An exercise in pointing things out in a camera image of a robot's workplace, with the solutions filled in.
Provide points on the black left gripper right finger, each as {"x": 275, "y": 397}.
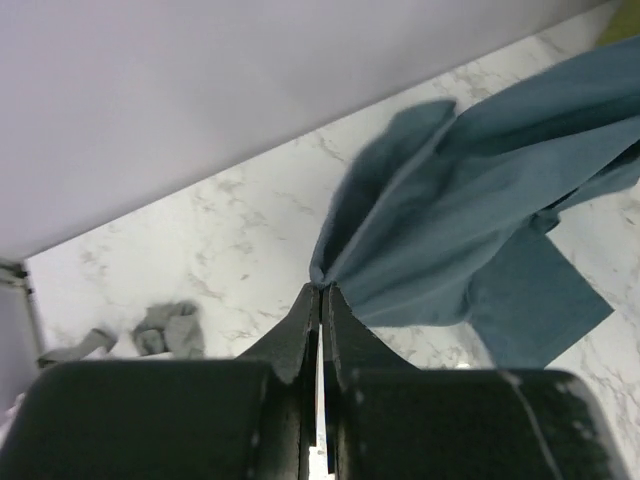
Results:
{"x": 388, "y": 419}

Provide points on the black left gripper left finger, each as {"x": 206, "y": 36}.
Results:
{"x": 251, "y": 417}

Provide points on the blue-grey t-shirt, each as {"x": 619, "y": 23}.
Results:
{"x": 444, "y": 218}

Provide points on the grey t-shirt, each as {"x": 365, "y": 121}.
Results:
{"x": 167, "y": 331}

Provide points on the olive green plastic bin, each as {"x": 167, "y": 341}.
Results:
{"x": 624, "y": 24}

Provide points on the left aluminium corner post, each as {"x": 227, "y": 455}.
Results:
{"x": 18, "y": 315}

